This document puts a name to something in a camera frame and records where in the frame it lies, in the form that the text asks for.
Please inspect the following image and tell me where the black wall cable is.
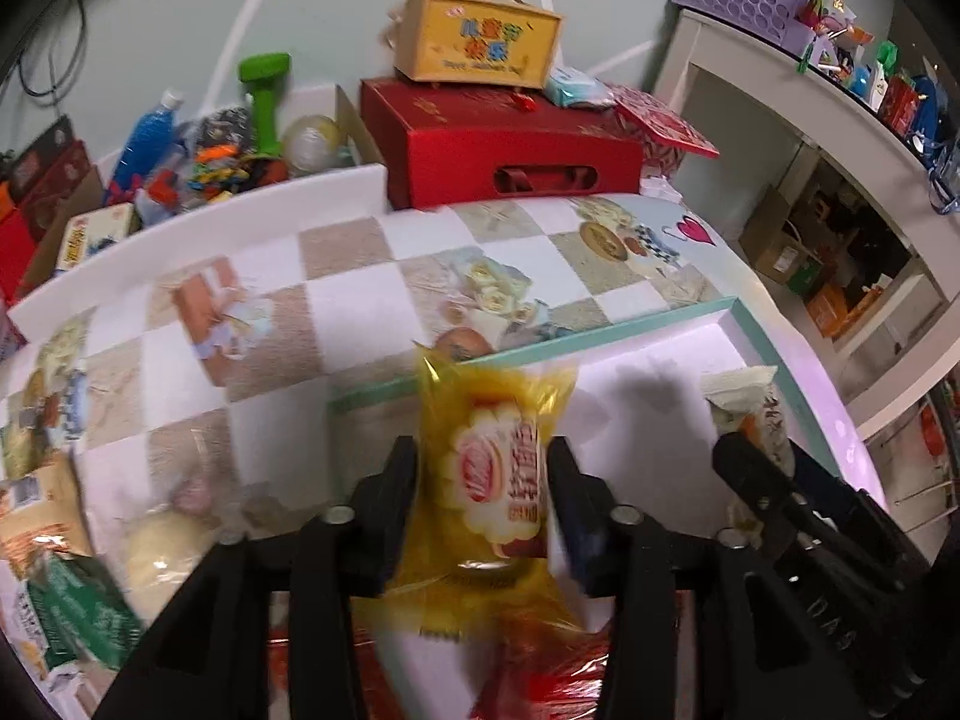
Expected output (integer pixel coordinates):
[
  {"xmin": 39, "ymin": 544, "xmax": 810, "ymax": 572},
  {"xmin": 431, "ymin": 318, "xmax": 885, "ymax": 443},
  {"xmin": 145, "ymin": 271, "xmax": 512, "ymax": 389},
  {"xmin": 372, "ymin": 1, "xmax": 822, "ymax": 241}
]
[{"xmin": 18, "ymin": 0, "xmax": 85, "ymax": 100}]

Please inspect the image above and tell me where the white shelf unit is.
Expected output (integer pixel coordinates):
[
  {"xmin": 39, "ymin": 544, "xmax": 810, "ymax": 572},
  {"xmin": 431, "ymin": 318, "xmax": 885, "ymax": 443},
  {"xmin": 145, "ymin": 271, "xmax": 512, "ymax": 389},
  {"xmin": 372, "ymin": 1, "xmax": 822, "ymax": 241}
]
[{"xmin": 651, "ymin": 6, "xmax": 960, "ymax": 440}]

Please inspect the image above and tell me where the light blue tissue packet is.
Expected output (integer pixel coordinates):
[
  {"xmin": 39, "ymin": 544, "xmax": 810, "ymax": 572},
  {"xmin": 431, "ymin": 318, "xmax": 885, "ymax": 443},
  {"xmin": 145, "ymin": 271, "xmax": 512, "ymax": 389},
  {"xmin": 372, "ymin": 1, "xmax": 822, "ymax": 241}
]
[{"xmin": 544, "ymin": 67, "xmax": 614, "ymax": 110}]

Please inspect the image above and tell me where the white pale green snack packet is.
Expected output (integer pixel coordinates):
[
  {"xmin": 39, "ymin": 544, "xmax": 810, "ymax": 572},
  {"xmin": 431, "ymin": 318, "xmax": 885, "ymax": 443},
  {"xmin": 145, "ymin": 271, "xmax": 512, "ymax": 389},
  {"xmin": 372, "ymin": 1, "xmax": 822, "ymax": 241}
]
[{"xmin": 701, "ymin": 366, "xmax": 797, "ymax": 481}]

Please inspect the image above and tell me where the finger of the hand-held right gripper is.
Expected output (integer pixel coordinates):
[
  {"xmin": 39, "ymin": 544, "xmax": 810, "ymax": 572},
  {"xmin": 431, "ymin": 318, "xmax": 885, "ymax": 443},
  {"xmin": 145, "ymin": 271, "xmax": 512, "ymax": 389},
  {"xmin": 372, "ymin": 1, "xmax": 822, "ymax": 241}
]
[
  {"xmin": 791, "ymin": 450, "xmax": 927, "ymax": 586},
  {"xmin": 712, "ymin": 431, "xmax": 818, "ymax": 563}
]

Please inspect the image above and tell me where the red snack packet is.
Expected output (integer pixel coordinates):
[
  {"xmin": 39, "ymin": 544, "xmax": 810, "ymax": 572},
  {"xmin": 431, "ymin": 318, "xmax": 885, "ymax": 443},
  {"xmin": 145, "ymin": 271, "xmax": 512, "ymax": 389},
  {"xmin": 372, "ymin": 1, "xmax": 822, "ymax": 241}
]
[{"xmin": 270, "ymin": 591, "xmax": 625, "ymax": 720}]

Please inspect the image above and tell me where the orange box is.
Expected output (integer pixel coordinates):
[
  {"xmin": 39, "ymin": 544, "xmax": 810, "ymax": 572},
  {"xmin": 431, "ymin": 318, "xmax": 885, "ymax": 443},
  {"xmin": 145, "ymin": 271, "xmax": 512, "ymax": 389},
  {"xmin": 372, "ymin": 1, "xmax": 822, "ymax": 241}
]
[{"xmin": 806, "ymin": 281, "xmax": 887, "ymax": 340}]

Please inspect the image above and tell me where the pile of colourful toys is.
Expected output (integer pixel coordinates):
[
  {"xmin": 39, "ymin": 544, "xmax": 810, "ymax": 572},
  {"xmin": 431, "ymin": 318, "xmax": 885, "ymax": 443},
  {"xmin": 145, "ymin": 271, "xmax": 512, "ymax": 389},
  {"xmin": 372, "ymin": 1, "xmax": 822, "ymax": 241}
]
[{"xmin": 139, "ymin": 109, "xmax": 293, "ymax": 222}]

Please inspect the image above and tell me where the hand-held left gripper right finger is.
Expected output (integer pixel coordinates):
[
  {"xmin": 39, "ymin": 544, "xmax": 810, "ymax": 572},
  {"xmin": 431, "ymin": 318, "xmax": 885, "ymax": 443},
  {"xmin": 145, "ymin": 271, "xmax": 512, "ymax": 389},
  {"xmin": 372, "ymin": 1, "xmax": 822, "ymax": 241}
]
[{"xmin": 547, "ymin": 439, "xmax": 830, "ymax": 720}]

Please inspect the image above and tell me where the yellow snack packet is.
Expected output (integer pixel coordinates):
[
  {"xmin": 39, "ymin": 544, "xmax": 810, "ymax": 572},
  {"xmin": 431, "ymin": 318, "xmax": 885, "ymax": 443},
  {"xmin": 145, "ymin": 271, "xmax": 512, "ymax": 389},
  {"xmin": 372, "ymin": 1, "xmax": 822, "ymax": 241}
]
[{"xmin": 415, "ymin": 343, "xmax": 580, "ymax": 640}]

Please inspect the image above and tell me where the yellow gift box with handle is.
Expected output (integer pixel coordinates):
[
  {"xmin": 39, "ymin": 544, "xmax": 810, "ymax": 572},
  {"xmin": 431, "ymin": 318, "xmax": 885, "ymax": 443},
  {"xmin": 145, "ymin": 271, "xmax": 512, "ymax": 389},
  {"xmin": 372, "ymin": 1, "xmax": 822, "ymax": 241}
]
[{"xmin": 388, "ymin": 0, "xmax": 563, "ymax": 91}]

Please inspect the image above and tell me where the cardboard box with green side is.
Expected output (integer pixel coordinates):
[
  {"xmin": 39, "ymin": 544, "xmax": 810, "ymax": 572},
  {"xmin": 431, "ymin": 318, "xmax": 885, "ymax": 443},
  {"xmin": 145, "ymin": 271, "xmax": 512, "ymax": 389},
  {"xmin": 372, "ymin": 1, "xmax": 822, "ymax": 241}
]
[{"xmin": 739, "ymin": 186, "xmax": 826, "ymax": 295}]

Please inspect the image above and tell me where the beige snack packet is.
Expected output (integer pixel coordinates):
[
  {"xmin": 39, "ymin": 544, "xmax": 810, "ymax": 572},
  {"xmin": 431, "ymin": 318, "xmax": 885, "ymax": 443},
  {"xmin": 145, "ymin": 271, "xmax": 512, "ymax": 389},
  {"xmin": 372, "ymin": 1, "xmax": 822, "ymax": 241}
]
[{"xmin": 0, "ymin": 456, "xmax": 92, "ymax": 565}]

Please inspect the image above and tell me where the red gift box with bow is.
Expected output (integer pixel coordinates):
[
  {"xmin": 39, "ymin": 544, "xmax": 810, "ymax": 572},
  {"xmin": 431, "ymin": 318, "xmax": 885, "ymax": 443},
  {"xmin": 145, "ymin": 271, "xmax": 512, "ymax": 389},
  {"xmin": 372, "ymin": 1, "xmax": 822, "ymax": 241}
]
[{"xmin": 358, "ymin": 77, "xmax": 646, "ymax": 211}]

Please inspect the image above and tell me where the white tray with teal rim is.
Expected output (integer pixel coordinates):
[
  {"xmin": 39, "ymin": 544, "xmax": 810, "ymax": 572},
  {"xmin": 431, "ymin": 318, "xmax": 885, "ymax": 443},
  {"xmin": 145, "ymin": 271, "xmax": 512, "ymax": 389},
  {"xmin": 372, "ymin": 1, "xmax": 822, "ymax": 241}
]
[{"xmin": 330, "ymin": 296, "xmax": 893, "ymax": 661}]

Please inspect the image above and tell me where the dark brown box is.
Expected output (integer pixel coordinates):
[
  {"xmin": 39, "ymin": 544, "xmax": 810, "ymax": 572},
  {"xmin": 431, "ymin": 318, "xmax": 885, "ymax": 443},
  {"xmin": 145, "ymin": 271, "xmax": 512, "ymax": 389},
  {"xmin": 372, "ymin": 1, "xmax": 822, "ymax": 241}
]
[{"xmin": 4, "ymin": 116, "xmax": 95, "ymax": 205}]

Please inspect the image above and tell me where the red patterned box lid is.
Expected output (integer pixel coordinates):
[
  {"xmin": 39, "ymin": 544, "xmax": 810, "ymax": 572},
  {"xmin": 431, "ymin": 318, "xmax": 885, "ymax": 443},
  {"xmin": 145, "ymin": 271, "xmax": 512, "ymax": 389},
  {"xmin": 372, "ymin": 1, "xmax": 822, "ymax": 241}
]
[{"xmin": 613, "ymin": 86, "xmax": 721, "ymax": 160}]

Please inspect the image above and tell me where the green dumbbell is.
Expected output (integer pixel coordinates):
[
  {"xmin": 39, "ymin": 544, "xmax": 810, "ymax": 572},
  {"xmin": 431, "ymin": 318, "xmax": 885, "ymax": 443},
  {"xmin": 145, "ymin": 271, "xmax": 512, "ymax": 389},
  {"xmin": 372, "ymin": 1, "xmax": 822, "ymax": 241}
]
[{"xmin": 238, "ymin": 52, "xmax": 292, "ymax": 160}]

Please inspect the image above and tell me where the green and white snack packet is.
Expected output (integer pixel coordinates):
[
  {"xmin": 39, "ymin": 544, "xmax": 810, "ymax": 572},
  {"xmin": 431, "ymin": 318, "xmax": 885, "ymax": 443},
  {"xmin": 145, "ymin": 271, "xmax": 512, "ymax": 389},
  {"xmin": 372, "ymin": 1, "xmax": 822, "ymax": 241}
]
[{"xmin": 15, "ymin": 550, "xmax": 145, "ymax": 674}]

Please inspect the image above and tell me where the yellow jelly cup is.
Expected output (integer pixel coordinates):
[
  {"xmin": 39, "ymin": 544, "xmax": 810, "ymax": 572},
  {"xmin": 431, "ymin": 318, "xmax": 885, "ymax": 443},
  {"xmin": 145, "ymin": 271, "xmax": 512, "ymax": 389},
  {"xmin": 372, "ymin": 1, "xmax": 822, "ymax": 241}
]
[{"xmin": 122, "ymin": 516, "xmax": 220, "ymax": 617}]

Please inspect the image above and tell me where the clear plastic ball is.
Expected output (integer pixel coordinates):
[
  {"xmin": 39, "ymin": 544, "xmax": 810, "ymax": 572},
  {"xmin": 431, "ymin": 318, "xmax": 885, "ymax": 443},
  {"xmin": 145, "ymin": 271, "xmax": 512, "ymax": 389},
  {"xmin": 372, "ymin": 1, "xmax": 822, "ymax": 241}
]
[{"xmin": 281, "ymin": 114, "xmax": 346, "ymax": 178}]

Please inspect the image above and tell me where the blue bead bottle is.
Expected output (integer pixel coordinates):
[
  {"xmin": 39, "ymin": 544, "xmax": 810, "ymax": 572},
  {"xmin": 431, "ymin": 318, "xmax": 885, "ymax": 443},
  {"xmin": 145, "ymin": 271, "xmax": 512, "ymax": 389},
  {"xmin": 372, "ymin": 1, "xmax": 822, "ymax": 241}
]
[{"xmin": 111, "ymin": 88, "xmax": 185, "ymax": 203}]

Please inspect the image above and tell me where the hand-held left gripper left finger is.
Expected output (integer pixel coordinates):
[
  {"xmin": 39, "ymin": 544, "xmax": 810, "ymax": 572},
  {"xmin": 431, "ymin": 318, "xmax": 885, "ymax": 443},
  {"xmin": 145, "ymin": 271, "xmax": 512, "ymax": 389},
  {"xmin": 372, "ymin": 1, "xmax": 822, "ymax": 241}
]
[{"xmin": 94, "ymin": 435, "xmax": 418, "ymax": 720}]

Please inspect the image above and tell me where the yellow and white carton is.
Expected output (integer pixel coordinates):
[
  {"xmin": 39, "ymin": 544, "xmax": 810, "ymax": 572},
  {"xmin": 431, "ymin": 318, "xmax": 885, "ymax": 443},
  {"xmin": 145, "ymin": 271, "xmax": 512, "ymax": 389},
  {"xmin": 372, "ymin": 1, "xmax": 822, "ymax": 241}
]
[{"xmin": 55, "ymin": 202, "xmax": 141, "ymax": 276}]

